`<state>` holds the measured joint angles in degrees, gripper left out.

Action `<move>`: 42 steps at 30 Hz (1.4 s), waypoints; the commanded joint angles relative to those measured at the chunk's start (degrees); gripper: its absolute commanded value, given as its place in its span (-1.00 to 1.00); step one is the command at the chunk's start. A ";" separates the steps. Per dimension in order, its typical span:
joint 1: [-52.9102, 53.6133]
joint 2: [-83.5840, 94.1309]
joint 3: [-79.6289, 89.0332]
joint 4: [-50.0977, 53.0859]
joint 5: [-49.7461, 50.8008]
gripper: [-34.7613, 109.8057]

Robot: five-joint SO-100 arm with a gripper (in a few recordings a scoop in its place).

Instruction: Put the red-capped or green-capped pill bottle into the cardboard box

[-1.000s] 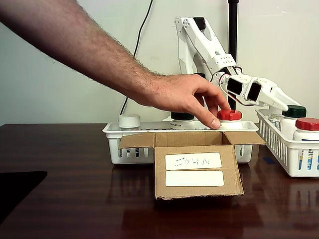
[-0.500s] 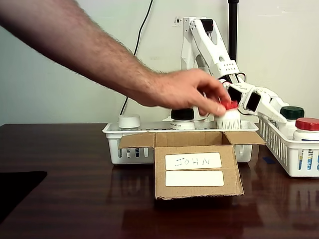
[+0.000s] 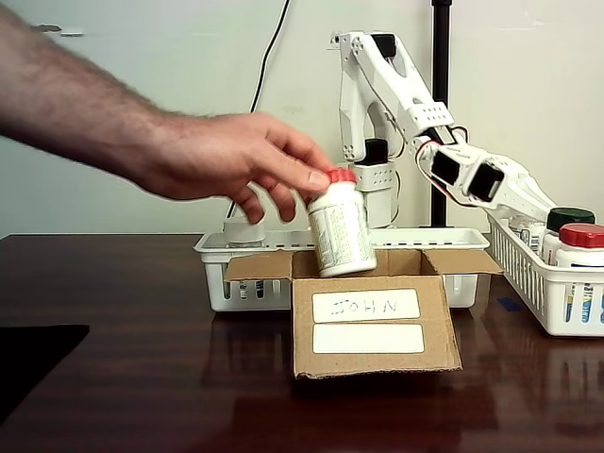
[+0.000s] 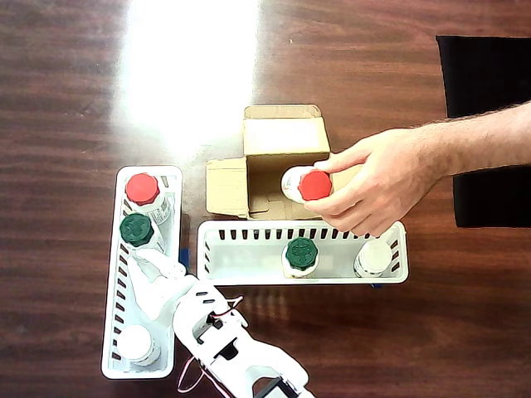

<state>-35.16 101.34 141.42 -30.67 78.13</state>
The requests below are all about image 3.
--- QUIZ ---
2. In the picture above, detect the green-capped bottle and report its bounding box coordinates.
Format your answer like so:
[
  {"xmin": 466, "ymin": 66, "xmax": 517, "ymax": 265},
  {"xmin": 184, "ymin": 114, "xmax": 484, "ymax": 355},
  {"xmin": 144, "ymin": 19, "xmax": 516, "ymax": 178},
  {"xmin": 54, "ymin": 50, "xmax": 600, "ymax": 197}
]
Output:
[{"xmin": 540, "ymin": 207, "xmax": 597, "ymax": 265}]

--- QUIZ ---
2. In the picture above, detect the brown cardboard box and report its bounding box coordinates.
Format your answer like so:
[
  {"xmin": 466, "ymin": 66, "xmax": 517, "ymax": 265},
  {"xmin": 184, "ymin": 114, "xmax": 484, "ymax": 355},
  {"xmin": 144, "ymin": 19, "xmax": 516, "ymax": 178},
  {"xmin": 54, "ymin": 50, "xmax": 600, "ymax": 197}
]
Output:
[{"xmin": 224, "ymin": 247, "xmax": 505, "ymax": 381}]

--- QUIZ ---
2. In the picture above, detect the hairy bare forearm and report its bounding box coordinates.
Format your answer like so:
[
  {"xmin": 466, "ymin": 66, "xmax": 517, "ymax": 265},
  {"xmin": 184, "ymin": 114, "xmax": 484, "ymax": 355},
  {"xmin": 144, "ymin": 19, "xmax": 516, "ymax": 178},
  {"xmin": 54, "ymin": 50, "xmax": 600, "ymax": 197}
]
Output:
[{"xmin": 0, "ymin": 4, "xmax": 157, "ymax": 195}]

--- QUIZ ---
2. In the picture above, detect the white-capped bottle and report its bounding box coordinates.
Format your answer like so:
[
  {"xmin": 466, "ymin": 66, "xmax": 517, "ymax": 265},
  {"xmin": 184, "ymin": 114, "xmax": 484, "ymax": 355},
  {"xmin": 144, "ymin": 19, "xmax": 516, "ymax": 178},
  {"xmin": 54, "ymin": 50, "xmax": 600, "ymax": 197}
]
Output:
[
  {"xmin": 222, "ymin": 207, "xmax": 268, "ymax": 301},
  {"xmin": 510, "ymin": 214, "xmax": 547, "ymax": 256}
]

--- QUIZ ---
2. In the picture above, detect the white plastic basket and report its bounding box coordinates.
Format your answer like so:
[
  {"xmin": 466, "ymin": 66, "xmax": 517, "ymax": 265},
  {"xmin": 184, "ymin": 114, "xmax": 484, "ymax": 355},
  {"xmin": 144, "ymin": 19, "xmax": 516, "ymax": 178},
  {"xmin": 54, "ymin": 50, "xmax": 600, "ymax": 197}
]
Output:
[
  {"xmin": 481, "ymin": 205, "xmax": 604, "ymax": 339},
  {"xmin": 193, "ymin": 227, "xmax": 492, "ymax": 313}
]

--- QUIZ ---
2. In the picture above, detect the bare person hand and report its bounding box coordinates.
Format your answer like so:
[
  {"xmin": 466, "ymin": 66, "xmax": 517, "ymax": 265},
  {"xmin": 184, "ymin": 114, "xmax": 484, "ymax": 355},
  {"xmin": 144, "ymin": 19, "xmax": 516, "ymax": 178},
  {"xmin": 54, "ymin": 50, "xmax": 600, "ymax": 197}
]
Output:
[{"xmin": 140, "ymin": 111, "xmax": 335, "ymax": 226}]

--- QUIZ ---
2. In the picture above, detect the black vertical pole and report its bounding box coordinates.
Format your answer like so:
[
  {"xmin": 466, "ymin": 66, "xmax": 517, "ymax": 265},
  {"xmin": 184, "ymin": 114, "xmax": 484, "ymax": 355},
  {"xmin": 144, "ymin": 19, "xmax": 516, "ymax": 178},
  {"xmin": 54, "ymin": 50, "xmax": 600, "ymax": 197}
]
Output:
[{"xmin": 431, "ymin": 0, "xmax": 455, "ymax": 227}]

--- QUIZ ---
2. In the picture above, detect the black mat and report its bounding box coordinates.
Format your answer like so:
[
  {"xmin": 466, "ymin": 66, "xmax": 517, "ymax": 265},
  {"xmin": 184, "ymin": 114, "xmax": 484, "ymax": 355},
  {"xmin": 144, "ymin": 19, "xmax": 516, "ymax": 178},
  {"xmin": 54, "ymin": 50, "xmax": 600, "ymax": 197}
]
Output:
[{"xmin": 0, "ymin": 324, "xmax": 91, "ymax": 426}]

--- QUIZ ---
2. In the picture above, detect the red white servo wire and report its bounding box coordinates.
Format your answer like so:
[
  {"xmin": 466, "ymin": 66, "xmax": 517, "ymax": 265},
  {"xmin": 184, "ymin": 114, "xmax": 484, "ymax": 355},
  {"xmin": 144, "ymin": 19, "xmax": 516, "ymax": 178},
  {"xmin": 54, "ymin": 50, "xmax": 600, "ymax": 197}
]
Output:
[{"xmin": 413, "ymin": 125, "xmax": 473, "ymax": 208}]

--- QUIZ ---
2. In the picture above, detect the black hanging cable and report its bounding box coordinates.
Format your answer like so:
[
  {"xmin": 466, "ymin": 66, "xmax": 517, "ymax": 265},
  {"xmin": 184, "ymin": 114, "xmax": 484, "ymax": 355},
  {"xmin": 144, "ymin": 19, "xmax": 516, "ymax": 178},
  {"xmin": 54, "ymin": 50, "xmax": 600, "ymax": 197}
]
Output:
[{"xmin": 248, "ymin": 0, "xmax": 292, "ymax": 116}]

